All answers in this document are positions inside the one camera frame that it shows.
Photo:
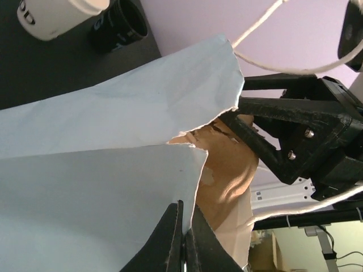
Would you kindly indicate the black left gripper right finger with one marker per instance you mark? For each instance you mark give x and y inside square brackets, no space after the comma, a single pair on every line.
[203,251]

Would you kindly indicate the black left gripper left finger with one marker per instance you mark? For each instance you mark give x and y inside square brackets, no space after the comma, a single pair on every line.
[162,251]

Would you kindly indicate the black paper cup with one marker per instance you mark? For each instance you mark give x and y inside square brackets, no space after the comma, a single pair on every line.
[120,25]

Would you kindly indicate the single cardboard cup carrier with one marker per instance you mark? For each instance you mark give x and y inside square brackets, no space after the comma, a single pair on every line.
[227,173]

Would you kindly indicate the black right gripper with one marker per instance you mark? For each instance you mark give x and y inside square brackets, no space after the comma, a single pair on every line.
[318,136]

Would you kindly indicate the light blue paper bag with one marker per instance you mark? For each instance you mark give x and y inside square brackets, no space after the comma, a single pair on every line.
[86,176]

